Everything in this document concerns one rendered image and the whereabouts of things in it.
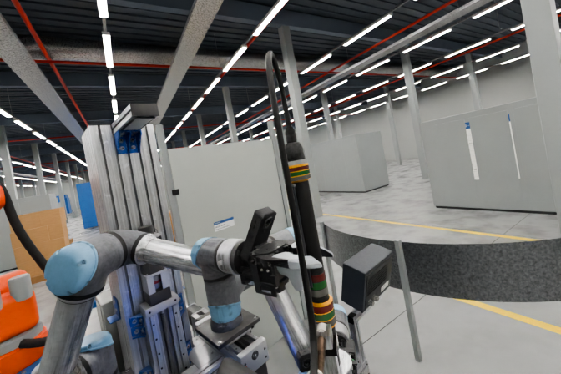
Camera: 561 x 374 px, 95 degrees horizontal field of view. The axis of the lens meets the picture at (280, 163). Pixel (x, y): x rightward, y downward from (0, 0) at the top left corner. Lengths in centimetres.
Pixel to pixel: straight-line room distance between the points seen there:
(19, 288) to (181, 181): 253
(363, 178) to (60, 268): 982
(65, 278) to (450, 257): 215
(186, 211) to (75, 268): 150
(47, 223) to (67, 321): 749
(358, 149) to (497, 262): 824
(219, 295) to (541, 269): 213
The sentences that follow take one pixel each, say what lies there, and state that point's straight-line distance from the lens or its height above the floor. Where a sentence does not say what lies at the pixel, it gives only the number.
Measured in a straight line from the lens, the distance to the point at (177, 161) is 225.
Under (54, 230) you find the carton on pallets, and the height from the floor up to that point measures 107.
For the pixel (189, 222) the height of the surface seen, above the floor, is 139.
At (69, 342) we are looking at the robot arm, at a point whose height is 137.
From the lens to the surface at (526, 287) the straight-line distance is 246.
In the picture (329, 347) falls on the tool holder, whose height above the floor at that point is 144.
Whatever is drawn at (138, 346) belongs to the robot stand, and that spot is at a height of 108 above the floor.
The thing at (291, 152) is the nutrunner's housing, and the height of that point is 175.
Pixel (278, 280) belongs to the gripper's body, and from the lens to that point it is 52.
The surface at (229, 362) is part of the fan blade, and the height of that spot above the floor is 142.
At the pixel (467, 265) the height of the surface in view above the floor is 79.
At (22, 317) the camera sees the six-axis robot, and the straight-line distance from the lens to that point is 438.
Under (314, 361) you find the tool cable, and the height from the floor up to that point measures 148.
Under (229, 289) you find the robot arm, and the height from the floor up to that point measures 147.
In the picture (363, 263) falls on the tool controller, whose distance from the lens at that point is 126.
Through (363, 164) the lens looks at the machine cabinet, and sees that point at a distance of 1030.
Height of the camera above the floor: 174
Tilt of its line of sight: level
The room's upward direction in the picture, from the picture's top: 10 degrees counter-clockwise
